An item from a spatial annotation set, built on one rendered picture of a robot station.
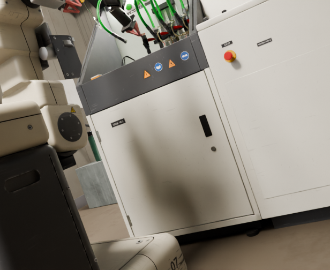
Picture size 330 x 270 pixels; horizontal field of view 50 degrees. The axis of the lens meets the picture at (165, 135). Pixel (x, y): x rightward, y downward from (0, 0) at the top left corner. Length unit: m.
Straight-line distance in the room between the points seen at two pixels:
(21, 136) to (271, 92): 1.01
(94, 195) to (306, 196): 2.55
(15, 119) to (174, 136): 0.91
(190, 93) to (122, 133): 0.41
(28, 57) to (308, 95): 1.06
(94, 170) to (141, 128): 1.97
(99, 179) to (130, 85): 2.03
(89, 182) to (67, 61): 2.54
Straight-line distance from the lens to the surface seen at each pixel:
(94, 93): 1.83
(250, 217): 1.67
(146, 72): 1.68
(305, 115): 1.53
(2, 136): 0.88
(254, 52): 1.54
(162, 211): 1.79
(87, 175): 3.73
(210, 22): 1.58
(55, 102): 1.22
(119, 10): 1.86
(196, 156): 1.64
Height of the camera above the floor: 0.65
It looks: 3 degrees down
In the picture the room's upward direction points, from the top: 20 degrees counter-clockwise
